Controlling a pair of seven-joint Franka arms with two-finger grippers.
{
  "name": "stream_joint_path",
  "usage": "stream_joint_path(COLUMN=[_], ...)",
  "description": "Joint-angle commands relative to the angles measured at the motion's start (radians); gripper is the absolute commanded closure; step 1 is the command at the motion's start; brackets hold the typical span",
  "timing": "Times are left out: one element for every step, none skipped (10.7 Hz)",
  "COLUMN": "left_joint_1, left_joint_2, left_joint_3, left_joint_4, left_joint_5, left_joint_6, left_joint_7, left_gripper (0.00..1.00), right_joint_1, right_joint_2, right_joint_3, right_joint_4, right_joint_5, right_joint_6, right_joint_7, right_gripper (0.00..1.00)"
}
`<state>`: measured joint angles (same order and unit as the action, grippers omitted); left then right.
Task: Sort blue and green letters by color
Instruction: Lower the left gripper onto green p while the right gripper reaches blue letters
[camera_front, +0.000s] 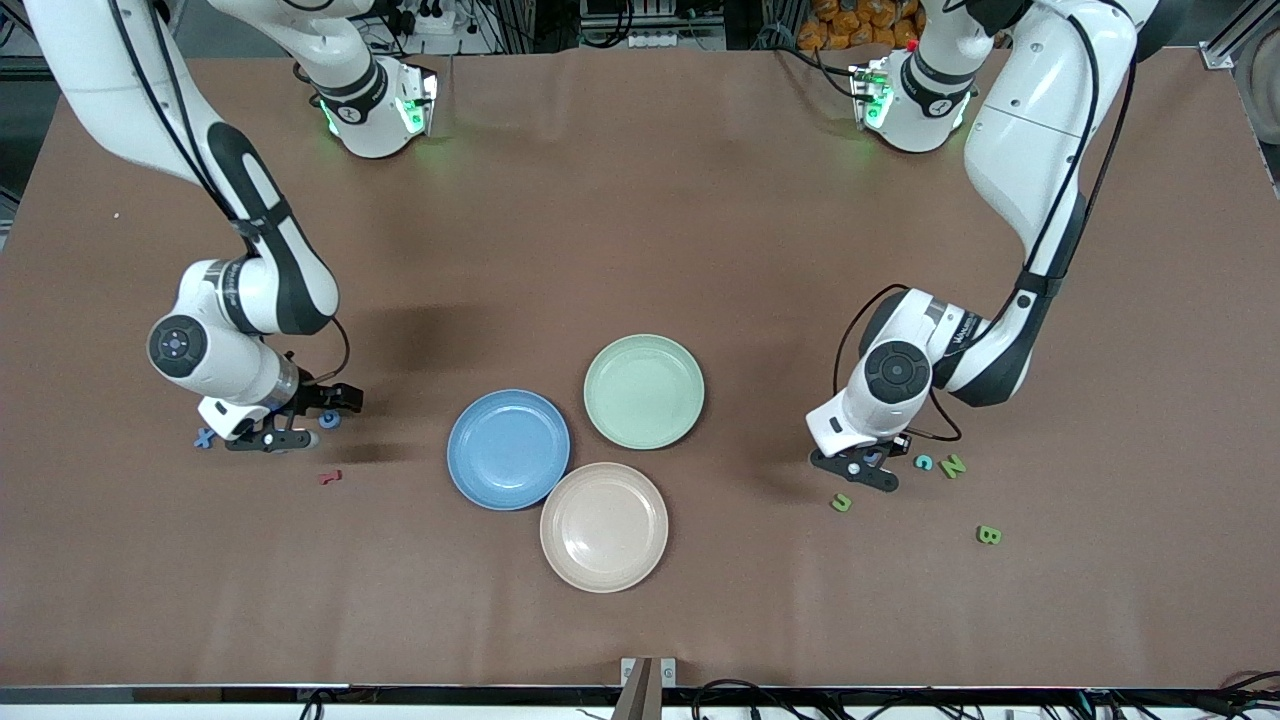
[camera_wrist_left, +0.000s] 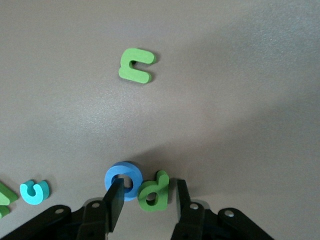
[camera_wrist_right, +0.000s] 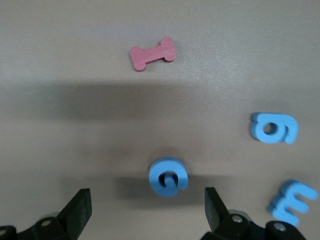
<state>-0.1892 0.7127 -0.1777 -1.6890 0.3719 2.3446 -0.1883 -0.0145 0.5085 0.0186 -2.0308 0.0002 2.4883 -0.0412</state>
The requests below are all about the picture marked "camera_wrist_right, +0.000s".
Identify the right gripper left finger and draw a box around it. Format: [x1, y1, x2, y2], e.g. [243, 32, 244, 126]
[0, 188, 92, 240]

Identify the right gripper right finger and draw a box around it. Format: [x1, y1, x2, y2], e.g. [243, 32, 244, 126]
[202, 186, 308, 240]

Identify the blue foam letter M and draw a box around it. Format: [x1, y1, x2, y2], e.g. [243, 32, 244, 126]
[267, 179, 320, 227]

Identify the blue foam letter G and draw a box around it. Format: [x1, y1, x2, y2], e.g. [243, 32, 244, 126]
[148, 156, 189, 198]

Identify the blue foam number nine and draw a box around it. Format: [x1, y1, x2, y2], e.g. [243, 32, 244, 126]
[249, 112, 300, 145]

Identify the red foam letter I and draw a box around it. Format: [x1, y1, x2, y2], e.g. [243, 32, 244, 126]
[129, 36, 176, 72]

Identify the brown table cover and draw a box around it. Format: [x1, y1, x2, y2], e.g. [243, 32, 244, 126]
[0, 0, 320, 240]

